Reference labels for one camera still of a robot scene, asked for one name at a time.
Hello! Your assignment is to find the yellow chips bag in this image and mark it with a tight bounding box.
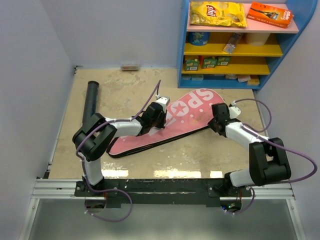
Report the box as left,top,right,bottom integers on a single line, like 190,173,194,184
189,1,247,28

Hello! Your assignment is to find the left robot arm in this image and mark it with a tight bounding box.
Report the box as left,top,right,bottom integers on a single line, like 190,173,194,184
72,97,170,186

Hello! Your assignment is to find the green box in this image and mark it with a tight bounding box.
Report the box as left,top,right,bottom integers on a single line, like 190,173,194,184
217,56,231,66
184,58,200,72
202,57,218,69

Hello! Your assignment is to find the green box middle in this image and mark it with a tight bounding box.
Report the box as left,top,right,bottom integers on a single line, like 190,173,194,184
202,57,218,69

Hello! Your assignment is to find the black shuttlecock tube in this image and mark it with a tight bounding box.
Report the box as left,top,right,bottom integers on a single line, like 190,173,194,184
82,81,100,124

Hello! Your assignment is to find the orange razor box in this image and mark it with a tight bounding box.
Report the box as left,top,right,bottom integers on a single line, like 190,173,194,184
246,1,294,29

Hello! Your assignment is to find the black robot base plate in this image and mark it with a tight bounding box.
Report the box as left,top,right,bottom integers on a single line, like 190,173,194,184
74,177,252,210

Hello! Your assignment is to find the blue shelf unit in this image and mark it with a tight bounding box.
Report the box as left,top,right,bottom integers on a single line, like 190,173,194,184
176,0,320,90

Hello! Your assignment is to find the cream round container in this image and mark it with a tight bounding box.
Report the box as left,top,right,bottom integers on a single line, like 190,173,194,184
244,32,271,47

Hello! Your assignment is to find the green box right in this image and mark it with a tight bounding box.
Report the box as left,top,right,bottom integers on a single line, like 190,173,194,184
217,56,231,66

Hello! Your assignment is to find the blue round tin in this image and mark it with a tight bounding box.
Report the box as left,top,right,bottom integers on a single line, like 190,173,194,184
187,31,210,46

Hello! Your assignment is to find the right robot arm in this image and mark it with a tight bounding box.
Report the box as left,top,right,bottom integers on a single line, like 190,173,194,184
208,103,292,187

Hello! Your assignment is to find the pink racket bag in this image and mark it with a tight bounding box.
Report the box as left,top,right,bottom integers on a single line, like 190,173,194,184
106,88,225,159

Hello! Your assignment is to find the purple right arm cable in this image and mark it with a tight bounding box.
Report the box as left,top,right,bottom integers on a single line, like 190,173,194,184
226,98,318,216

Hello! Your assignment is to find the silver foil packet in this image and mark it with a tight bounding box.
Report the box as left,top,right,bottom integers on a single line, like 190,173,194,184
222,32,243,55

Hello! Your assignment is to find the green box left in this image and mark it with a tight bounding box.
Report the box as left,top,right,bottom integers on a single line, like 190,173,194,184
184,58,200,72

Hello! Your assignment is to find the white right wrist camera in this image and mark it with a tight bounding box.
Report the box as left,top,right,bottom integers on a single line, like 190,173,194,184
228,101,241,119

